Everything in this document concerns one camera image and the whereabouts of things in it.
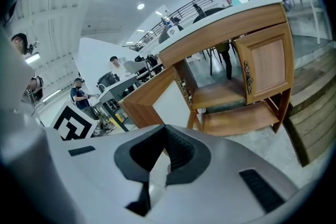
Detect long ceiling light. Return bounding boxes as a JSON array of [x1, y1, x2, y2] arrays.
[[25, 51, 40, 64]]

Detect black backpack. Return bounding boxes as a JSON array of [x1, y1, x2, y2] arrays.
[[97, 71, 120, 90]]

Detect grey work desk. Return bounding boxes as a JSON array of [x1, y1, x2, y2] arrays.
[[97, 76, 143, 132]]

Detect wooden plank steps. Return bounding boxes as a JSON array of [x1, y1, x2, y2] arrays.
[[285, 46, 336, 168]]

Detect wooden cabinet door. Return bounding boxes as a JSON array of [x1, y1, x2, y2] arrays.
[[232, 23, 292, 106]]

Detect white partition panel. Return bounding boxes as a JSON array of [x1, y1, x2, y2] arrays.
[[73, 37, 144, 98]]

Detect wooden sink cabinet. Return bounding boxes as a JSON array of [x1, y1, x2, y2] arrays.
[[118, 0, 295, 137]]

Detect black metal railing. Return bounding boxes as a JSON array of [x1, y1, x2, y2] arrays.
[[122, 0, 211, 52]]

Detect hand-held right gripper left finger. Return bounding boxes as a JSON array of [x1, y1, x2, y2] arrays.
[[44, 124, 169, 224]]

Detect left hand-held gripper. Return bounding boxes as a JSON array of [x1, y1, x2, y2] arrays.
[[49, 101, 99, 141]]

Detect white metal table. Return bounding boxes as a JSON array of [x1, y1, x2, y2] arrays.
[[281, 0, 330, 45]]

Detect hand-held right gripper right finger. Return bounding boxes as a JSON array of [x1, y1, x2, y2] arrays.
[[149, 124, 300, 224]]

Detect ornate metal door handle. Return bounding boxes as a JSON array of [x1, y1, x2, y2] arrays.
[[244, 60, 254, 95]]

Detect metal cabinet hinge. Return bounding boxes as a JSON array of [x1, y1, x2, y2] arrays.
[[177, 78, 193, 107]]

